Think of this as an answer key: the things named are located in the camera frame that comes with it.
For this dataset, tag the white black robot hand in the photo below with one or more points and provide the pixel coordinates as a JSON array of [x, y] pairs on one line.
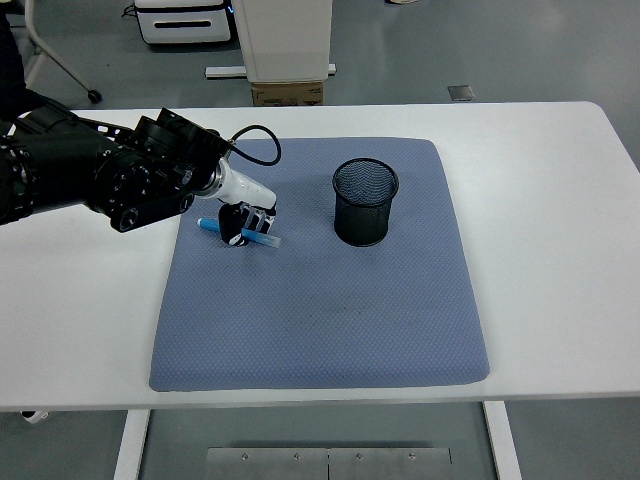
[[250, 192]]

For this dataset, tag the blue marker with clear cap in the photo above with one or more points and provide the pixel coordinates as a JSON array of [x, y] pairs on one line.
[[262, 240]]

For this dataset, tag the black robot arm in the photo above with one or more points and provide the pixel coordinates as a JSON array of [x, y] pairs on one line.
[[75, 165]]

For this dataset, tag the black mesh pen holder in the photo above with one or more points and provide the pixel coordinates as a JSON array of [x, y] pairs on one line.
[[362, 220]]

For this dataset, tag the brown cardboard box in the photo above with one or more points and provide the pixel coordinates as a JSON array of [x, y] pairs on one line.
[[287, 94]]

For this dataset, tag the blue-grey textured mat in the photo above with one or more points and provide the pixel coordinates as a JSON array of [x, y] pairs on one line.
[[300, 310]]

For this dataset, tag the white cabinet with dark slot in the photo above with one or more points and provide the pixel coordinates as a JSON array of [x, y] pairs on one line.
[[182, 22]]

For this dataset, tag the grey floor outlet plate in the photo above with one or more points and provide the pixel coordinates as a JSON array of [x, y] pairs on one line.
[[461, 93]]

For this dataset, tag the person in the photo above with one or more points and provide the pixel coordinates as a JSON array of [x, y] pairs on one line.
[[10, 60]]

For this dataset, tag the white table leg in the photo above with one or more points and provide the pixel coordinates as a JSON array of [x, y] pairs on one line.
[[131, 445], [502, 445]]

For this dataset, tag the small white object under table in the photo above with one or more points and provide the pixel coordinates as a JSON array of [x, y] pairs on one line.
[[34, 416]]

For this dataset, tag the white pedestal base bar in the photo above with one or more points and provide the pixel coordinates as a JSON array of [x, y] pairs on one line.
[[225, 72]]

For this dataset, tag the grey chair with white frame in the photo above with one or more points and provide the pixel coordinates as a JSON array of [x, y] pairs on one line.
[[50, 52]]

